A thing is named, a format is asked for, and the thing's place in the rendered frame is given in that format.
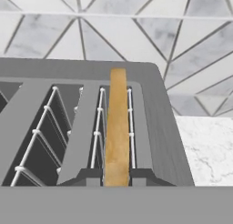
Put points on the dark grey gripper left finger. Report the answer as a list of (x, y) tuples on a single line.
[(89, 176)]

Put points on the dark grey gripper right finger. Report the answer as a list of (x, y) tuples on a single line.
[(142, 176)]

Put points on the golden brown bread slice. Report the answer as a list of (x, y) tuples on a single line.
[(116, 130)]

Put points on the grey toaster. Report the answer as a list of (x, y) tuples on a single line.
[(157, 118)]

